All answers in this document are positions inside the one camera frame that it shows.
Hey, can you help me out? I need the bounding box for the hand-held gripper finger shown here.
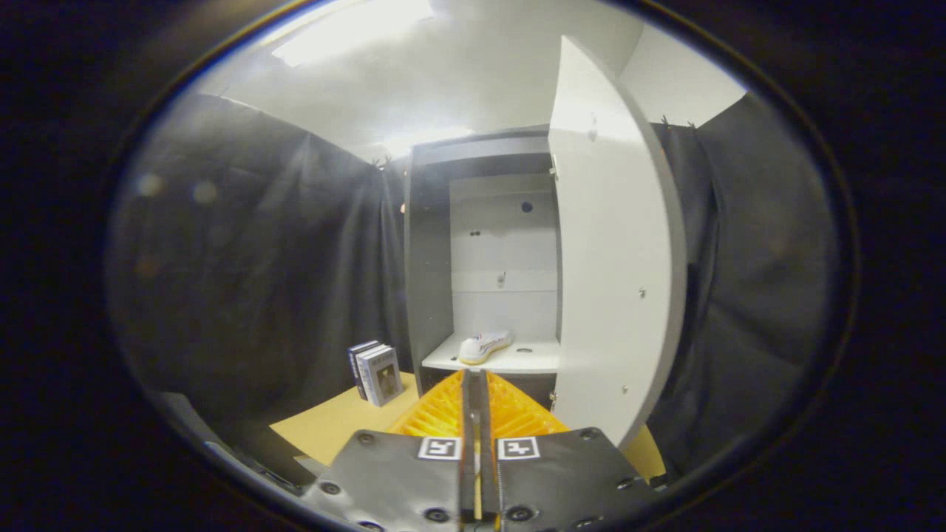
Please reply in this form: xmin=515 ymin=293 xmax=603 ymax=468
xmin=479 ymin=369 xmax=666 ymax=532
xmin=299 ymin=369 xmax=480 ymax=532

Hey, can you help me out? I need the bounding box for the grey shoe cabinet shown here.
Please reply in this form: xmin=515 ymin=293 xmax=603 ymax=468
xmin=403 ymin=126 xmax=564 ymax=401

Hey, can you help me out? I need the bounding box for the white canvas shoe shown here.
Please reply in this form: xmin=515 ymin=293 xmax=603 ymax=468
xmin=457 ymin=330 xmax=514 ymax=366

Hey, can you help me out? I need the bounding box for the white shoe cabinet door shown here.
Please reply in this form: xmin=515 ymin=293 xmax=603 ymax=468
xmin=548 ymin=35 xmax=690 ymax=450

